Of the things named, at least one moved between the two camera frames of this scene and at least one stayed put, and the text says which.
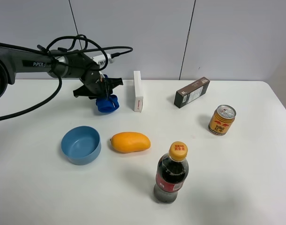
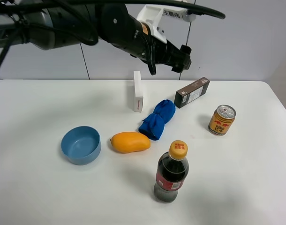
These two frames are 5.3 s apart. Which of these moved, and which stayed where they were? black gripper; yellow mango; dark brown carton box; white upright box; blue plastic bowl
Moved: black gripper
Stayed: white upright box; dark brown carton box; blue plastic bowl; yellow mango
